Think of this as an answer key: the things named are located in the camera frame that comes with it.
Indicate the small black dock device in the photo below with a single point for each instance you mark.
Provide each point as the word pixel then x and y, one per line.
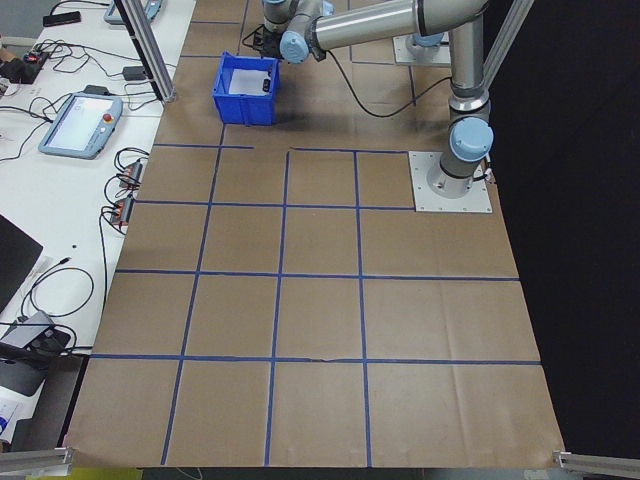
pixel 55 340

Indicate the light blue teach pendant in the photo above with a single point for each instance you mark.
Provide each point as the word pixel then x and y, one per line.
pixel 114 12
pixel 75 125

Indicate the aluminium corner bar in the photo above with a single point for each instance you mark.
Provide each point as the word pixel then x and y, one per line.
pixel 35 462
pixel 600 467

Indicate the white foam liner with battery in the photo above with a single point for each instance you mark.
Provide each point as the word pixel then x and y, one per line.
pixel 247 82

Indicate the small dark battery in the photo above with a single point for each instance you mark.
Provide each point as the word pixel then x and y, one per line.
pixel 267 84

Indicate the dark grey case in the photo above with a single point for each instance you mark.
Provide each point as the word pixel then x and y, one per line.
pixel 17 377

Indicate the blue bin with battery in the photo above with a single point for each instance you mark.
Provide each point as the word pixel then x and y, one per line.
pixel 245 110

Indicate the black frame cover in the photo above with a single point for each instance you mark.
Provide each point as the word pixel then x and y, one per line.
pixel 575 200

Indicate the grey usb hub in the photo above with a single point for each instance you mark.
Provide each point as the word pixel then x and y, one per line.
pixel 25 332

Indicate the flat black box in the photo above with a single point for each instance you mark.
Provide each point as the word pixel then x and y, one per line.
pixel 62 18

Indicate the black device with red parts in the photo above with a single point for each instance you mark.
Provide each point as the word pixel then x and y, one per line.
pixel 22 67

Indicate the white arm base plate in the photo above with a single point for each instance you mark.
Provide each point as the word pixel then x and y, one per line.
pixel 400 55
pixel 425 200

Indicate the black orange usb adapter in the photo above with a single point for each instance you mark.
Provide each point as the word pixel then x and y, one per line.
pixel 134 172
pixel 123 212

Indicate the black laptop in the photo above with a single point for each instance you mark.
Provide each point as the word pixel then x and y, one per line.
pixel 15 260

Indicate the black power adapter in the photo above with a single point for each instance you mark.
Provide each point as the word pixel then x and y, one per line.
pixel 134 74

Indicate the aluminium frame post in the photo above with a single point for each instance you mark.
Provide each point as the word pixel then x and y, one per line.
pixel 510 40
pixel 150 55

